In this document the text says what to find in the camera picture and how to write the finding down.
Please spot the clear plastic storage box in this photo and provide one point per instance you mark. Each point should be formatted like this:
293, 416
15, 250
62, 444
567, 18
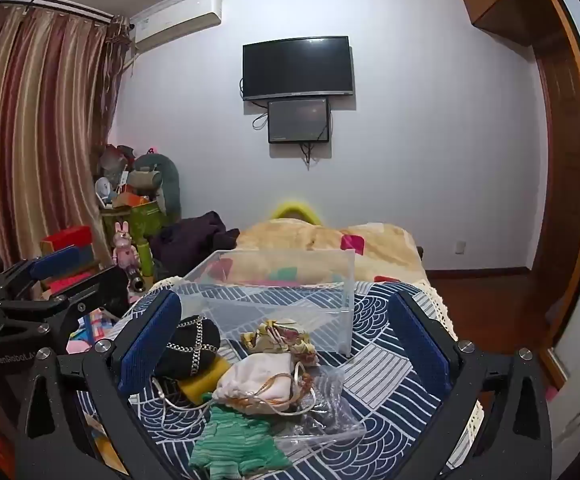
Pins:
280, 310

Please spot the small white fan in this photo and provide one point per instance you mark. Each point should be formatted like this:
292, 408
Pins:
104, 191

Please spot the white curtain rail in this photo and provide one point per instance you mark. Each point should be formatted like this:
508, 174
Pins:
50, 5

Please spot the green cardboard box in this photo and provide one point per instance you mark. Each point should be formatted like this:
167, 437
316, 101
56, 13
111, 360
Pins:
140, 222

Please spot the yellow pouch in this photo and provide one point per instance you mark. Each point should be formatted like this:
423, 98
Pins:
199, 386

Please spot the dark clothing pile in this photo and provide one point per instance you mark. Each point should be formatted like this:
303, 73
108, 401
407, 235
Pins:
190, 242

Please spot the red box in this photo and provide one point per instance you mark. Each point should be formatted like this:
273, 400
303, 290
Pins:
67, 240

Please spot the large wall television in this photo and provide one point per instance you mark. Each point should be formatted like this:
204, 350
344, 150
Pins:
297, 67

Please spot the clear plastic bag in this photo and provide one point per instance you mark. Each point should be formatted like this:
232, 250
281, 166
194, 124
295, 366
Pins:
331, 410

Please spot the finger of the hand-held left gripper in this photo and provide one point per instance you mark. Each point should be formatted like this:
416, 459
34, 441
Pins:
57, 261
105, 290

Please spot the wall socket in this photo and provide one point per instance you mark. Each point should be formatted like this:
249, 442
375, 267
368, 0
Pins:
459, 248

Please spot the white air conditioner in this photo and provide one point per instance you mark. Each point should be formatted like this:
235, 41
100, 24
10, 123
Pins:
180, 20

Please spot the green knitted cloth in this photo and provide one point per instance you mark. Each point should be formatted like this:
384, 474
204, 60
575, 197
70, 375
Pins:
235, 440

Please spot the colourful printed mat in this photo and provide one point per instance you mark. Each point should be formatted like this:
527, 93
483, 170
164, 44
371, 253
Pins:
95, 332

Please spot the floral fabric pouch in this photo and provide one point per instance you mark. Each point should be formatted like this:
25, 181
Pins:
291, 343

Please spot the pink rabbit toy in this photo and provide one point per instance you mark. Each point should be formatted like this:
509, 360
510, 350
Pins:
125, 255

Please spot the yellow cushion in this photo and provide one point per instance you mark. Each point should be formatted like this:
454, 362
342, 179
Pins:
295, 207

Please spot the beige patchwork blanket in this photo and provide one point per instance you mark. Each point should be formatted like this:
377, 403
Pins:
290, 237

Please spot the small wall monitor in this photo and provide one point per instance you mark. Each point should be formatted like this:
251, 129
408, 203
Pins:
298, 120

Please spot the blue wave-patterned cloth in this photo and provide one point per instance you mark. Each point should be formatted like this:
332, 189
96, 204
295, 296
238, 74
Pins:
385, 402

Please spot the teal plush toy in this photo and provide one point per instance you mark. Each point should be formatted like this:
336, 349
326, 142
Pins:
167, 180

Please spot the striped red curtain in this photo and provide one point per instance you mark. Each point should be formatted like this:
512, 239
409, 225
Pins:
35, 135

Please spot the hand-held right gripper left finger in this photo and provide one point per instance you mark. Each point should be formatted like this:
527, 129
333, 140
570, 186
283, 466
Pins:
149, 347

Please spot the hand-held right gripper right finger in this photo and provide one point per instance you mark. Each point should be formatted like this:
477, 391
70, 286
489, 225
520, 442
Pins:
420, 347

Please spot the brown wooden wardrobe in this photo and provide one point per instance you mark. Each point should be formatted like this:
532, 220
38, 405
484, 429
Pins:
565, 135

